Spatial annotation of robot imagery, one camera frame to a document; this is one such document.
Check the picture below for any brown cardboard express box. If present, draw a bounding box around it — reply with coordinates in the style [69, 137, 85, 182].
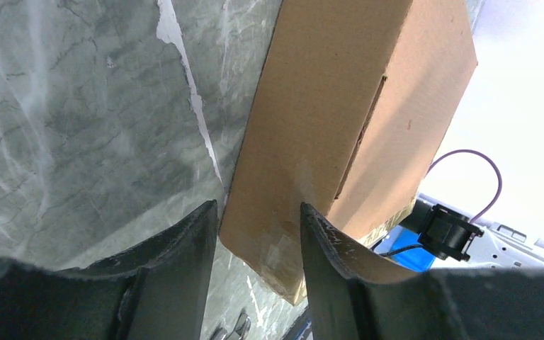
[220, 1, 477, 305]

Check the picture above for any silver open-end wrench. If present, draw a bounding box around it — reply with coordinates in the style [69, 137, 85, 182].
[209, 312, 251, 340]

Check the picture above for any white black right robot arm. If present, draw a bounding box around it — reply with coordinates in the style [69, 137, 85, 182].
[371, 193, 544, 272]

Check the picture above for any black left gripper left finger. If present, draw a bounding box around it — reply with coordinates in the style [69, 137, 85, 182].
[0, 200, 218, 339]

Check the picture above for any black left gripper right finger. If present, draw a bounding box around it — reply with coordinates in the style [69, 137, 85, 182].
[300, 203, 544, 339]

